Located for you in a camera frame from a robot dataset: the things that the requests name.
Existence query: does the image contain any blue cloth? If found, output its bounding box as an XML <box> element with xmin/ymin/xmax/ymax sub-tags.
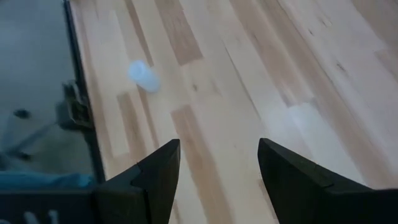
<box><xmin>0</xmin><ymin>172</ymin><xmax>94</xmax><ymax>191</ymax></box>

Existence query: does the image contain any translucent white plastic bottle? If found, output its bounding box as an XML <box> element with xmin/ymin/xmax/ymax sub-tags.
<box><xmin>127</xmin><ymin>59</ymin><xmax>162</xmax><ymax>94</ymax></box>

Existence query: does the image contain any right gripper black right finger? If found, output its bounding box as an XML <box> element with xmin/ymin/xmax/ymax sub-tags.
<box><xmin>257</xmin><ymin>138</ymin><xmax>398</xmax><ymax>224</ymax></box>

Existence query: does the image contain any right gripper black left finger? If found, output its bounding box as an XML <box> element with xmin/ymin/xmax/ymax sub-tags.
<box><xmin>93</xmin><ymin>139</ymin><xmax>181</xmax><ymax>224</ymax></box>

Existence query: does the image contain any black camera bracket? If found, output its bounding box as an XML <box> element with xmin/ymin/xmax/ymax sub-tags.
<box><xmin>56</xmin><ymin>80</ymin><xmax>95</xmax><ymax>131</ymax></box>

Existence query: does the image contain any black metal table frame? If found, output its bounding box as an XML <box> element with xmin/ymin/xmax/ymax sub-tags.
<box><xmin>63</xmin><ymin>0</ymin><xmax>106</xmax><ymax>184</ymax></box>

